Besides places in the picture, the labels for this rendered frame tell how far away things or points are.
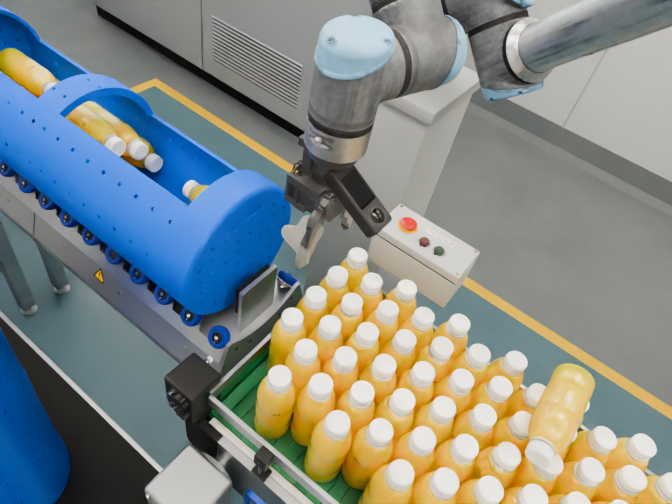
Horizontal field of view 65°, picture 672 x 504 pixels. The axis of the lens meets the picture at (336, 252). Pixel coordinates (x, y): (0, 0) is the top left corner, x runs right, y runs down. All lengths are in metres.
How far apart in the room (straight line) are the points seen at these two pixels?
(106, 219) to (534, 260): 2.28
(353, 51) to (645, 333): 2.47
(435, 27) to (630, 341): 2.28
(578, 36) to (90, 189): 0.99
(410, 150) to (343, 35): 0.95
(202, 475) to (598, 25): 1.12
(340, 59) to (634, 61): 2.97
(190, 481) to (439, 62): 0.80
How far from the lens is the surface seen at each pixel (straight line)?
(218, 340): 1.04
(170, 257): 0.93
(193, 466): 1.05
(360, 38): 0.66
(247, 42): 3.12
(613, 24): 1.20
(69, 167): 1.09
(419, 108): 1.50
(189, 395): 0.95
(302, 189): 0.79
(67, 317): 2.33
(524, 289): 2.73
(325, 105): 0.68
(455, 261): 1.09
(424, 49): 0.72
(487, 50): 1.44
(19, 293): 2.26
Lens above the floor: 1.85
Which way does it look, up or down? 47 degrees down
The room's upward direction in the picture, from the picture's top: 14 degrees clockwise
